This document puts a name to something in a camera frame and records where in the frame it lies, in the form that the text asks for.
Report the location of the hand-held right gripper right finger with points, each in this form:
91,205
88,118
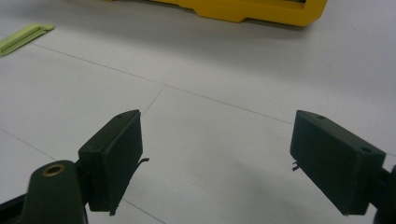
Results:
336,161

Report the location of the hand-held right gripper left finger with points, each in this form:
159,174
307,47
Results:
109,161

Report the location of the light green plastic clip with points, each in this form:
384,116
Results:
21,39

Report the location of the yellow and black organizer case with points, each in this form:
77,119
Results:
264,12

